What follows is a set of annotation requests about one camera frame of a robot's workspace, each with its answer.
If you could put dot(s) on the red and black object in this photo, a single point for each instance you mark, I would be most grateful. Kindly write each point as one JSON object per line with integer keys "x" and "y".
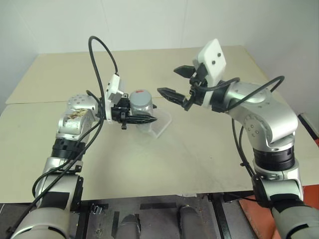
{"x": 310, "y": 127}

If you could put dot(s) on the red panel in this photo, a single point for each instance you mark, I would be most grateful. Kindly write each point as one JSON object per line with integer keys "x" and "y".
{"x": 256, "y": 216}

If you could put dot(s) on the grey jar lid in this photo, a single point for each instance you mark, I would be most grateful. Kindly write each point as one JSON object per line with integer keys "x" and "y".
{"x": 140, "y": 95}

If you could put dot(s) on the clear plastic jar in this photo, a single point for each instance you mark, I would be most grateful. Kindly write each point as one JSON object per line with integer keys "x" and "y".
{"x": 142, "y": 110}

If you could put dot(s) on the black tape strip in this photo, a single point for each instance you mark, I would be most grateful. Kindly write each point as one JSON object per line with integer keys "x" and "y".
{"x": 157, "y": 205}
{"x": 115, "y": 221}

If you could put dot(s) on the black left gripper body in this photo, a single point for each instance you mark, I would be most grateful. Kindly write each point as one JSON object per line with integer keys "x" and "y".
{"x": 123, "y": 109}

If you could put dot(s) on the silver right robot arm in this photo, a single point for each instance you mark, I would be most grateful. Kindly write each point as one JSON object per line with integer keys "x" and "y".
{"x": 271, "y": 119}

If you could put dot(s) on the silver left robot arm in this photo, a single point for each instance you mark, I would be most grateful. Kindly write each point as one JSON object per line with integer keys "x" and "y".
{"x": 49, "y": 179}

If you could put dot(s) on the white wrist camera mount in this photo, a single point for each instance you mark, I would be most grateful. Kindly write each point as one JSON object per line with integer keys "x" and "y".
{"x": 214, "y": 56}
{"x": 113, "y": 85}

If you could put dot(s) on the clear plastic box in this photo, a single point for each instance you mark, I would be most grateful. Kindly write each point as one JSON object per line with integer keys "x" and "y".
{"x": 163, "y": 122}

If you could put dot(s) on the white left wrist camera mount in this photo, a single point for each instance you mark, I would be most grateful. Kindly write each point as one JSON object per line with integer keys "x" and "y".
{"x": 113, "y": 85}

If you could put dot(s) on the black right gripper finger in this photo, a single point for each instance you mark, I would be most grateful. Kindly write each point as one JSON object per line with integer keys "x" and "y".
{"x": 185, "y": 71}
{"x": 172, "y": 95}

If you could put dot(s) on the dark grey rounded shape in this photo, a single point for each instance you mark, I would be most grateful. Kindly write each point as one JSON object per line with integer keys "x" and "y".
{"x": 187, "y": 221}
{"x": 129, "y": 226}

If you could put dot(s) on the small metal connector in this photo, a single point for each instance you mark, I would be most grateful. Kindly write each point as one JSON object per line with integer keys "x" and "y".
{"x": 96, "y": 209}

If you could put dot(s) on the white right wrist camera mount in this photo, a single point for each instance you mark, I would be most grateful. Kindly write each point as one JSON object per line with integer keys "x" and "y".
{"x": 214, "y": 56}

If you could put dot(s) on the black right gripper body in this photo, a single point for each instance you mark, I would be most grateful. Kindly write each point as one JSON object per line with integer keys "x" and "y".
{"x": 198, "y": 87}

